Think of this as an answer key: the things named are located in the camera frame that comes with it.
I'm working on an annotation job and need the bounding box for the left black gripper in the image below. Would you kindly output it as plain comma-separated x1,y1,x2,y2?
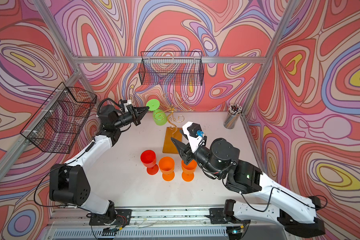
112,106,149,131

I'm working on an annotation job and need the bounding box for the green wine glass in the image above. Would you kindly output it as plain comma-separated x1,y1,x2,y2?
146,99,167,126

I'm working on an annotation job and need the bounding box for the orange wine glass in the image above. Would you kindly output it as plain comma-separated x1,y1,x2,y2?
181,160,198,182
159,157,175,182

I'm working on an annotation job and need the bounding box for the orange wine glass front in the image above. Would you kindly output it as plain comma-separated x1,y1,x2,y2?
181,160,198,182

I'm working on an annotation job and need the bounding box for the red wine glass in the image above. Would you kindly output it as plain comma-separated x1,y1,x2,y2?
140,150,159,175

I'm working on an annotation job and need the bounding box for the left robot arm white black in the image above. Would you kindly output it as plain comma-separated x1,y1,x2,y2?
47,99,149,225

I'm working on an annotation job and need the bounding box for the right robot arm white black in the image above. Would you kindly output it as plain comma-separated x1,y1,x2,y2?
171,130,326,238

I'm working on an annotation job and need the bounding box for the gold rack on wooden base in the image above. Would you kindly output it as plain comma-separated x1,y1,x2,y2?
163,93,195,154

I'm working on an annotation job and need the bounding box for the clear cup of pencils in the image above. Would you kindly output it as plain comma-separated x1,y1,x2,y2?
224,104,243,129

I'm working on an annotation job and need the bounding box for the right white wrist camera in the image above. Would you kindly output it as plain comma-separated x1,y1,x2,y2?
182,122,205,153

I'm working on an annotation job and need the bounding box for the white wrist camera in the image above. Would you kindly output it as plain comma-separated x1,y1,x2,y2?
121,100,132,113
182,122,205,153

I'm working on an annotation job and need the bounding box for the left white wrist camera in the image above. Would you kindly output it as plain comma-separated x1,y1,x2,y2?
121,100,132,113

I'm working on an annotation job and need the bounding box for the black wire basket back wall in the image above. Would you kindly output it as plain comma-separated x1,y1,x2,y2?
139,51,205,86

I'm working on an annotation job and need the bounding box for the black wire basket wall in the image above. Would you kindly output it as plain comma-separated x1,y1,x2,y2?
20,83,97,154
139,51,205,86

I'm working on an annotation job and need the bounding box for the black wire basket left wall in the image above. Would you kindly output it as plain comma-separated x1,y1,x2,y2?
20,83,97,154

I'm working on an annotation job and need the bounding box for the metal base rail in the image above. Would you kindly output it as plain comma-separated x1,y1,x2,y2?
40,206,296,240

